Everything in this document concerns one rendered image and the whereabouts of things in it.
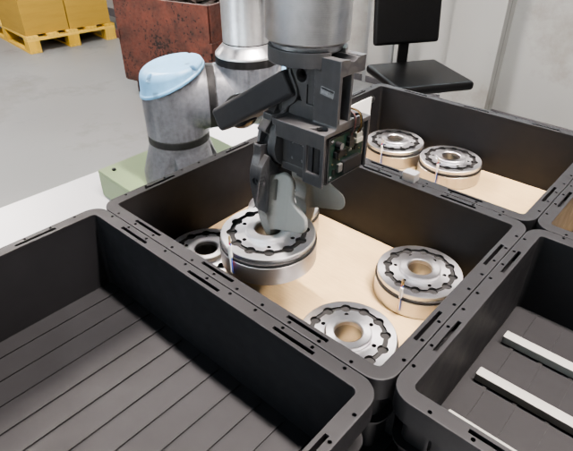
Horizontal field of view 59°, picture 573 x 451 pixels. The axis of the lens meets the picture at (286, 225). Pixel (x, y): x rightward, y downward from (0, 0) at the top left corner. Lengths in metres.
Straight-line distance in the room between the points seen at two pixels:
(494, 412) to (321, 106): 0.33
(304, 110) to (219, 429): 0.30
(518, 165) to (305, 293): 0.46
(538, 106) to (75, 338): 3.05
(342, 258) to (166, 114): 0.42
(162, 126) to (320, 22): 0.56
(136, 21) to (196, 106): 2.69
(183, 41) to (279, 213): 2.90
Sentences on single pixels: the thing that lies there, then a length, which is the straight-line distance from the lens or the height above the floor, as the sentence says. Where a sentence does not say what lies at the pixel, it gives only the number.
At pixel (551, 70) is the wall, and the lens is 3.31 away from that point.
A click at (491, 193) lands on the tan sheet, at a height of 0.83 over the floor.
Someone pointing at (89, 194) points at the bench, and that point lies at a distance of 1.16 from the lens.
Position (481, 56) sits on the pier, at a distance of 3.31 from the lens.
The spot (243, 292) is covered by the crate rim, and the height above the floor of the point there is 0.93.
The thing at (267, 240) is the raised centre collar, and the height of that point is 0.95.
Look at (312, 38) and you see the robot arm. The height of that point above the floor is 1.14.
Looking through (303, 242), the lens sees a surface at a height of 0.94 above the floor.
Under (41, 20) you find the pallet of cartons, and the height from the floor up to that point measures 0.25.
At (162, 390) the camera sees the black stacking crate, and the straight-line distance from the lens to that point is 0.55.
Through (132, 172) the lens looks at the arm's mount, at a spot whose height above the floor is 0.76.
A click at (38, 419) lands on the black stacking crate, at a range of 0.56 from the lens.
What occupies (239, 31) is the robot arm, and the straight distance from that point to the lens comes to 0.92.
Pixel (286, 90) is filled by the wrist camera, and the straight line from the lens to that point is 0.47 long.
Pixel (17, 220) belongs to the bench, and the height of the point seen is 0.70.
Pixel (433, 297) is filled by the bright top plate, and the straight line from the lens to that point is 0.60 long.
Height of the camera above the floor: 1.25
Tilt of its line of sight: 34 degrees down
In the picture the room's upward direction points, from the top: straight up
